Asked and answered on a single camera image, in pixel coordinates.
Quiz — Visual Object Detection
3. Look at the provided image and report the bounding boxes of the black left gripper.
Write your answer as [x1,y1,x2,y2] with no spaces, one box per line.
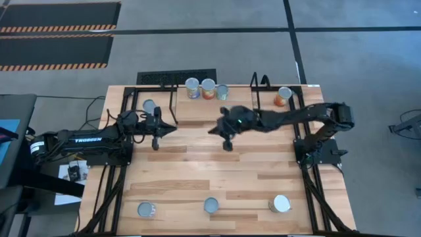
[152,106,178,151]

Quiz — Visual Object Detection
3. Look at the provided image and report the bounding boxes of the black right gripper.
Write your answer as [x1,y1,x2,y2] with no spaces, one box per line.
[208,107,235,151]

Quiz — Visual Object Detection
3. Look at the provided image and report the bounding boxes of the squat green dotted can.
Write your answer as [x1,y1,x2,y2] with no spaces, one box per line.
[216,84,230,101]

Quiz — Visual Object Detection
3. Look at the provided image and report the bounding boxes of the orange label tin can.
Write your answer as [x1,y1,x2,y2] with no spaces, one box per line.
[201,78,216,100]

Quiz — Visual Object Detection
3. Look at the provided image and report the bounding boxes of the peaches can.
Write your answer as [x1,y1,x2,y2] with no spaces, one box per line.
[184,77,201,99]

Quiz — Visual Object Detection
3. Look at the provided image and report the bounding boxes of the mandarin oranges can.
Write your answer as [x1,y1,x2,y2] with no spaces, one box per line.
[203,197,220,215]

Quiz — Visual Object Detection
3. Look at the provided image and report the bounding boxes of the orange red gradient can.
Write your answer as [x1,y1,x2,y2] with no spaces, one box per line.
[273,86,293,107]

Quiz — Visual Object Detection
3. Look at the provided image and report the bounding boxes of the black floor grate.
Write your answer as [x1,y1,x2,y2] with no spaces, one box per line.
[136,68,217,86]

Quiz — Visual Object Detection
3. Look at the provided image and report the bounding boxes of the tin can grey lid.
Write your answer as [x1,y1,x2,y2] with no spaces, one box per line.
[137,201,157,218]

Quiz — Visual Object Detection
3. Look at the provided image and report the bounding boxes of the wide tin can white lid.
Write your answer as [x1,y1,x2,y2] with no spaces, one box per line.
[268,194,292,213]

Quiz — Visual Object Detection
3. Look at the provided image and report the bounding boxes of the white paper sheet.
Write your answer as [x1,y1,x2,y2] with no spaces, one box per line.
[54,163,89,207]

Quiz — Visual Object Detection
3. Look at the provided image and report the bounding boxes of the black hazard striped floor mat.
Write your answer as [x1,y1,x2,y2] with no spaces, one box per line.
[0,34,114,72]
[0,1,122,34]

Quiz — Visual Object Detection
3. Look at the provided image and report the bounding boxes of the dark grey desk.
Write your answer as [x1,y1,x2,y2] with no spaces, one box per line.
[0,93,37,190]

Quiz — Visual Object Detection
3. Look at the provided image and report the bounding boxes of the blue flat item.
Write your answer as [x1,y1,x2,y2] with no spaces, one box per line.
[0,118,21,165]

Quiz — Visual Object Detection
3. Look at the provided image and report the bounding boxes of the grey metal stand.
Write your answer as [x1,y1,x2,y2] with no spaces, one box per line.
[387,108,421,141]

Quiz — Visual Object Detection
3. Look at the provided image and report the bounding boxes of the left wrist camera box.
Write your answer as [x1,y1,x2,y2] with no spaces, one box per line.
[144,115,157,132]

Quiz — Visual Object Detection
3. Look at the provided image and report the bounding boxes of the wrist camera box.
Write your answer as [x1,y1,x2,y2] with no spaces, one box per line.
[232,108,256,131]
[144,115,157,132]

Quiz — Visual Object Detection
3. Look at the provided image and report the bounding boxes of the black metal shelf frame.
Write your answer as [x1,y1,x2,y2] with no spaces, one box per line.
[160,72,273,126]

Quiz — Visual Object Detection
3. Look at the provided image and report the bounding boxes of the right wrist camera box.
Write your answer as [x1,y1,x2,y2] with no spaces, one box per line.
[232,108,256,131]

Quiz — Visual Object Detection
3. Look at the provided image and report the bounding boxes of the black aluminium rig frame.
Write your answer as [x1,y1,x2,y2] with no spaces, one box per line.
[74,84,358,236]

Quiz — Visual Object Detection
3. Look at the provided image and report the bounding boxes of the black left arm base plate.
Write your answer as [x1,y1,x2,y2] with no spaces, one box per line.
[86,149,134,167]

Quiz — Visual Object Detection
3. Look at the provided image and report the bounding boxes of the black floor cable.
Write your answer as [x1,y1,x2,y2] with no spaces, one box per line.
[78,95,109,132]

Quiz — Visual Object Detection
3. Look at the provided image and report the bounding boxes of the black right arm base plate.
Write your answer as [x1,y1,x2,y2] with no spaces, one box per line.
[293,138,349,166]

